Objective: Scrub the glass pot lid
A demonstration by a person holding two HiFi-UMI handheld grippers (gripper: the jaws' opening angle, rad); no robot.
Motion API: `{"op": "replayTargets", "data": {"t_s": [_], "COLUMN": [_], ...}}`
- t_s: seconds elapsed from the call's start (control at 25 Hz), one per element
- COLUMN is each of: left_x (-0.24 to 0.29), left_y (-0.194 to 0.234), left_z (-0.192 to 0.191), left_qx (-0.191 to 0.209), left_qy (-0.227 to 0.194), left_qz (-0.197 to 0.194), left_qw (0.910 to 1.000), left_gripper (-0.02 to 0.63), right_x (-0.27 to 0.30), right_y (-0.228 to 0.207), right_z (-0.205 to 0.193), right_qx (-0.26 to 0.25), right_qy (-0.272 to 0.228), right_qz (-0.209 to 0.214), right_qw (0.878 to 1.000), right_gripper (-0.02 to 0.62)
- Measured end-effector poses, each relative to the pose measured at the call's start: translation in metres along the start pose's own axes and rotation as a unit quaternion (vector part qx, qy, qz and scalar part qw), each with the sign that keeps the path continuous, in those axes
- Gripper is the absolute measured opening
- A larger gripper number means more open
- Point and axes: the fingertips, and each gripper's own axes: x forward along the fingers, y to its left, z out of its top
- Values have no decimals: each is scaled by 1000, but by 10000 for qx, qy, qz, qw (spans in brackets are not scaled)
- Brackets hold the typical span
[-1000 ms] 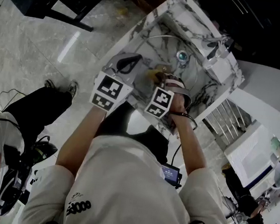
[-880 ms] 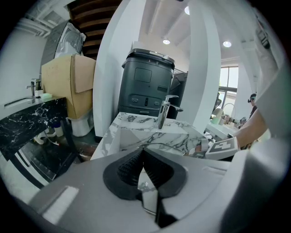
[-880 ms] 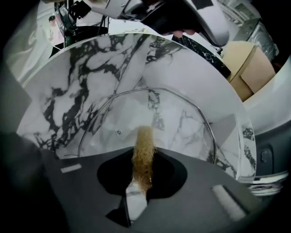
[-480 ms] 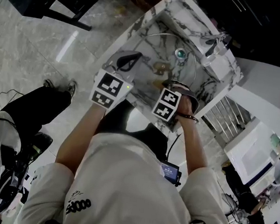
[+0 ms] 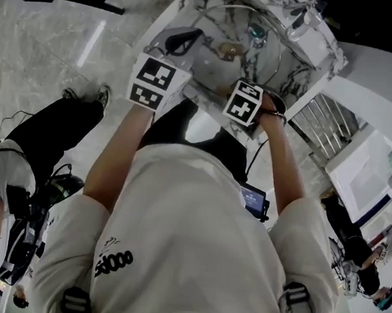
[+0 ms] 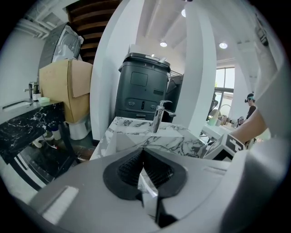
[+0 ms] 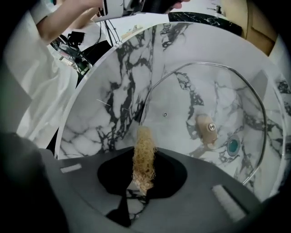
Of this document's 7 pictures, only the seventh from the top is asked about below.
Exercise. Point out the yellow sponge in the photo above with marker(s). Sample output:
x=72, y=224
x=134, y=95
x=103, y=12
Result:
x=144, y=159

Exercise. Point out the teal sink drain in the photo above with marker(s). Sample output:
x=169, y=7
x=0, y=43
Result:
x=233, y=145

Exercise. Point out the person in white shirt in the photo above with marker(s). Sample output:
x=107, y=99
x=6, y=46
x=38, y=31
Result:
x=34, y=91

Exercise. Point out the white marble sink cabinet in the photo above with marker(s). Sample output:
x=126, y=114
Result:
x=113, y=102

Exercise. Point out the person's left hand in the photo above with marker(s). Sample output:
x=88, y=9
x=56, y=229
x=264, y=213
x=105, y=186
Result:
x=178, y=3

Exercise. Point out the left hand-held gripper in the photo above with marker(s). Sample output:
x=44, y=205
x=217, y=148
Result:
x=113, y=8

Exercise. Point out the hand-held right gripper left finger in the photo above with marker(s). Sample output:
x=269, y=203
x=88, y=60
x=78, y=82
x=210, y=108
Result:
x=113, y=175

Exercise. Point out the person's left forearm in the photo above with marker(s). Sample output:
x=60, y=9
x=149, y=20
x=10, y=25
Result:
x=68, y=20

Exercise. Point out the black marbled vanity desk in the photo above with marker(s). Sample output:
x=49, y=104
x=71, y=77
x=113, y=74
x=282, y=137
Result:
x=204, y=22

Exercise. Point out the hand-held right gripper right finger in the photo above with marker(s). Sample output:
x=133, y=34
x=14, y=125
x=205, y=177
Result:
x=170, y=175

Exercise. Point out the round glass lid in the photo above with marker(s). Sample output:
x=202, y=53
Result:
x=204, y=95

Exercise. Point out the large open cardboard box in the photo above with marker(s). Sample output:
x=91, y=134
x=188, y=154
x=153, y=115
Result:
x=257, y=22

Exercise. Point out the person's black trousers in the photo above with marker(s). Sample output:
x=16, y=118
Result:
x=97, y=52

